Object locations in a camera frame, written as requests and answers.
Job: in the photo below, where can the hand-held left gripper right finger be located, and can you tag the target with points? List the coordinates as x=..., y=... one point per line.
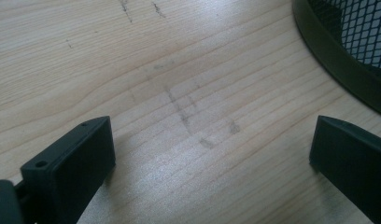
x=350, y=168

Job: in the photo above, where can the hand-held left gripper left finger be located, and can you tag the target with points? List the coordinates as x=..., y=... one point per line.
x=70, y=168

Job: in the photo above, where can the black mesh trash bin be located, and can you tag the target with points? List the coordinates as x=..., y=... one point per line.
x=344, y=53

